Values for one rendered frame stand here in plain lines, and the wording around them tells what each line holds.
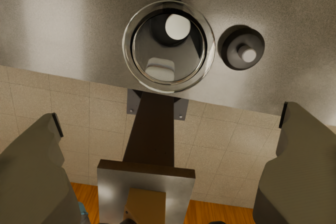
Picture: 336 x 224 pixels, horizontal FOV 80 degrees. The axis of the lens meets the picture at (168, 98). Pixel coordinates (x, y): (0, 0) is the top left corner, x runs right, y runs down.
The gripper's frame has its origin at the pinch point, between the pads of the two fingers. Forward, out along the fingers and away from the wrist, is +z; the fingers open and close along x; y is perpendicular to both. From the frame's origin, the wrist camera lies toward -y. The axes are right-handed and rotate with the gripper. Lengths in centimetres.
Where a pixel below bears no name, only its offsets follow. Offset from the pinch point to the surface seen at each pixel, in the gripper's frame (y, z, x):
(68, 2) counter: -5.4, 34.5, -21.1
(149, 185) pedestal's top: 51, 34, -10
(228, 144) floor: 118, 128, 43
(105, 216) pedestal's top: 67, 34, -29
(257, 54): 6.9, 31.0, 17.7
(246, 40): 3.9, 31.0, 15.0
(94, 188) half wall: 165, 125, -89
